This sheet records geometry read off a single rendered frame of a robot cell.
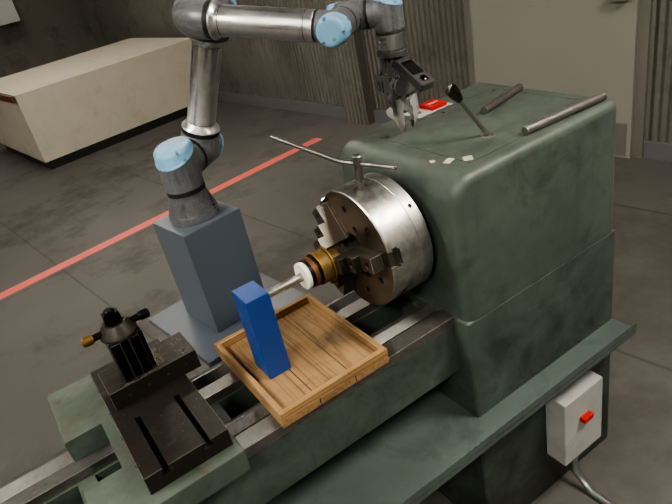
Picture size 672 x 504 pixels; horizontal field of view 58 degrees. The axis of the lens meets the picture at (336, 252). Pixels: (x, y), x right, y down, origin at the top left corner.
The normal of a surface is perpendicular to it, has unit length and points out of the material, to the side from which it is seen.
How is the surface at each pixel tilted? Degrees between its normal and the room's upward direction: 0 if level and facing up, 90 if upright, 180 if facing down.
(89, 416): 0
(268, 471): 90
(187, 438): 0
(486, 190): 90
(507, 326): 90
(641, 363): 0
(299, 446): 90
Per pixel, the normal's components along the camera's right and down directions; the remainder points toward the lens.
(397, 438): -0.19, -0.85
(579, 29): -0.72, 0.46
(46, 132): 0.67, 0.25
